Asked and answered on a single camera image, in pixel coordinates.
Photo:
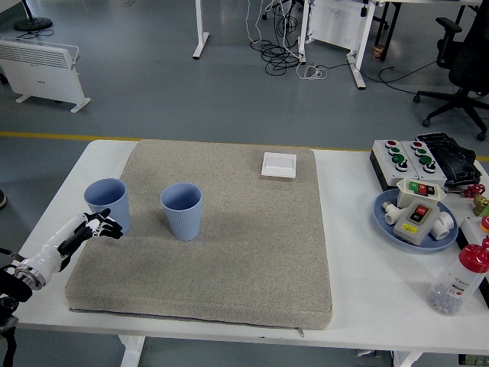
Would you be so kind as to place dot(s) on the grey-brown cushion mat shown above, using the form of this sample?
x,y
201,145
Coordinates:
x,y
229,248

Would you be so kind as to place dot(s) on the beige green-red button switch box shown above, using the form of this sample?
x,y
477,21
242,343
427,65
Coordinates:
x,y
407,195

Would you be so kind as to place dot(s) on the white desk leg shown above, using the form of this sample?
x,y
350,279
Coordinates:
x,y
359,72
303,38
200,26

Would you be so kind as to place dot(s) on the black round stand base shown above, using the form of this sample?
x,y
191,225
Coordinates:
x,y
32,24

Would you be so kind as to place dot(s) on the beige red-black button switch box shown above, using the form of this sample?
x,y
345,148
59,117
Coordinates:
x,y
410,229

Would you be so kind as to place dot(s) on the dark shoe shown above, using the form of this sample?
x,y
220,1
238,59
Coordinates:
x,y
2,199

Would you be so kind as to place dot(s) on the white panel heater ribbed top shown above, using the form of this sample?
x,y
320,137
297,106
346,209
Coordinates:
x,y
42,76

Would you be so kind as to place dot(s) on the black office chair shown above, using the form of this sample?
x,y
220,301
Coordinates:
x,y
470,61

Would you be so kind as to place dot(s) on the red emergency stop button box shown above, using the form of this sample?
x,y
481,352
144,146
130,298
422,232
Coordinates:
x,y
473,229

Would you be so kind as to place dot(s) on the blue ribbed plastic cup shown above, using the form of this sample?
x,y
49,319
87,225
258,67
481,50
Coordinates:
x,y
185,221
114,202

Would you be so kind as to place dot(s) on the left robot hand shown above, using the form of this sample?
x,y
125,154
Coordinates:
x,y
57,244

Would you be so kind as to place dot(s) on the black desk leg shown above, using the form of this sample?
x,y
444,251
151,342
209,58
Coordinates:
x,y
391,23

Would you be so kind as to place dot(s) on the white pvc pipe fitting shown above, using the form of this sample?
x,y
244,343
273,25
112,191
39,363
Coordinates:
x,y
391,218
445,225

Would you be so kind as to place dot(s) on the blue round plate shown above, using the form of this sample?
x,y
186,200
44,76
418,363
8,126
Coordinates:
x,y
386,233

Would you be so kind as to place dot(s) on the white table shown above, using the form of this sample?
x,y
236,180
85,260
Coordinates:
x,y
363,306

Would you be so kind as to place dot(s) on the small can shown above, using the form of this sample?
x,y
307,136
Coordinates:
x,y
379,52

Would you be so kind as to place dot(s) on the white wall switch panel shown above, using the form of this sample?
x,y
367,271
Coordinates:
x,y
279,164

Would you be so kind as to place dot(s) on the white push-button control box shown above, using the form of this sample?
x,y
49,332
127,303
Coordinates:
x,y
412,160
384,160

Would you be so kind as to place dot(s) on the clear bottle red cap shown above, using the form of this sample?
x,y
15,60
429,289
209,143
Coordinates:
x,y
458,279

